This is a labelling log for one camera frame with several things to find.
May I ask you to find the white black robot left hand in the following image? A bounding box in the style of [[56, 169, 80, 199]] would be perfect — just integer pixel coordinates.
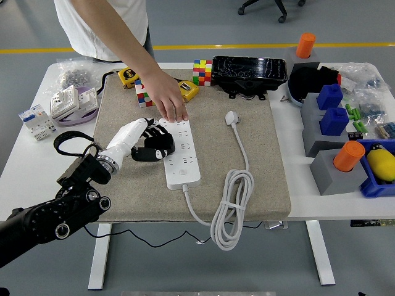
[[104, 116, 170, 170]]

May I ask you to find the person's hand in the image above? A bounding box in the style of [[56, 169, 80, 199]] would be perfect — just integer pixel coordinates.
[[140, 68, 189, 121]]

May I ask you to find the black power adapter plug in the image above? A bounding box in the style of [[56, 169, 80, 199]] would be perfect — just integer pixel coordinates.
[[143, 132, 177, 155]]

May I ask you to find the white power strip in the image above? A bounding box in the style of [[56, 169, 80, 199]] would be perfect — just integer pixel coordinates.
[[159, 117, 202, 189]]

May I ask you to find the thin black adapter cord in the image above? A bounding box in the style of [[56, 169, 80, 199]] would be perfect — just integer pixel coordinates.
[[83, 224, 206, 249]]

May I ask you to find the white three-pin plug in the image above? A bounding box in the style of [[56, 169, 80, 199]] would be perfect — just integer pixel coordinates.
[[224, 110, 240, 127]]

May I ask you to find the long black circuit board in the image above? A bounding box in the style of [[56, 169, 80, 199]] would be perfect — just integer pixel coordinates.
[[350, 218, 395, 228]]

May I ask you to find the yellow tape measure silver clip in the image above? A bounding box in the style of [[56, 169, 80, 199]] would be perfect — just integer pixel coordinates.
[[177, 79, 200, 103]]

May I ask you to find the multicolour puzzle cube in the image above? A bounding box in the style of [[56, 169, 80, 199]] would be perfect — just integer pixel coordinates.
[[193, 59, 214, 86], [135, 79, 157, 108]]

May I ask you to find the yellow tape measure round label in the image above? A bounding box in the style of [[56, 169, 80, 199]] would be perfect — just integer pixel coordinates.
[[96, 67, 140, 96]]

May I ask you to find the white table leg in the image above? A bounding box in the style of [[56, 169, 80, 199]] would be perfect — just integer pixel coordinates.
[[305, 220, 336, 286], [88, 222, 112, 290]]

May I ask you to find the grey-brown mat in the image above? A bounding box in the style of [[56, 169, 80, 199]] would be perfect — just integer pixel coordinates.
[[92, 68, 293, 223]]

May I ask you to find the clear bag of grey nuts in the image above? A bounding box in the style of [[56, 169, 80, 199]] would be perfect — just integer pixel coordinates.
[[44, 56, 110, 95]]

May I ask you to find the white circuit breaker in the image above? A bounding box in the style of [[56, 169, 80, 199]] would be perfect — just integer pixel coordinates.
[[17, 104, 59, 142]]

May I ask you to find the blue plastic bin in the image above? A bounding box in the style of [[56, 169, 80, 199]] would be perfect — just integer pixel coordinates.
[[354, 138, 395, 199]]

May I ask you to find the person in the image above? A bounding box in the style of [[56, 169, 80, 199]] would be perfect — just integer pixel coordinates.
[[54, 0, 155, 62]]

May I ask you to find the grey base block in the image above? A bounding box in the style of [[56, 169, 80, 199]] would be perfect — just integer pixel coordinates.
[[309, 149, 368, 197], [283, 46, 322, 73], [299, 91, 345, 124], [301, 114, 351, 158]]

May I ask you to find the white blue bowl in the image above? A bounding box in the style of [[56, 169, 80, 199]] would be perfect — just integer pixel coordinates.
[[286, 80, 305, 108]]

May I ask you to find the yellow toy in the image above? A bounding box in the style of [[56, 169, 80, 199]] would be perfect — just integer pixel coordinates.
[[366, 142, 395, 183]]

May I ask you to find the orange cylinder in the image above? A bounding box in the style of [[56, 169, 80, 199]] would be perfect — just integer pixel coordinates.
[[332, 141, 366, 173], [295, 33, 317, 59]]

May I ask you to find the black office chair base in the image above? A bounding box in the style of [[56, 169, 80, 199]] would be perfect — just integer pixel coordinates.
[[237, 0, 306, 24]]

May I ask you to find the blue block with knob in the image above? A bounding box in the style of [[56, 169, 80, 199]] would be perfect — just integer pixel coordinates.
[[319, 107, 350, 136], [316, 83, 344, 111]]

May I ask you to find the clear bag of blue parts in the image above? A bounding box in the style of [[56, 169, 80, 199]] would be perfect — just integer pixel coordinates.
[[335, 62, 386, 93], [354, 89, 388, 120], [375, 121, 395, 141]]

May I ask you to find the white wall socket panel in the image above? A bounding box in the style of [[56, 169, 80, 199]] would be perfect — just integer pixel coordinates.
[[75, 88, 99, 110]]

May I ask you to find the white wall socket box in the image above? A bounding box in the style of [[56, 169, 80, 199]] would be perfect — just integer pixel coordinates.
[[49, 85, 80, 121]]

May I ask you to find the silver bracket under table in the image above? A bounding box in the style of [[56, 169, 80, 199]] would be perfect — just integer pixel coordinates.
[[264, 221, 289, 231]]

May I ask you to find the white power strip cord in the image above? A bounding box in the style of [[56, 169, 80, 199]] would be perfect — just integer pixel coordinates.
[[183, 125, 256, 252]]

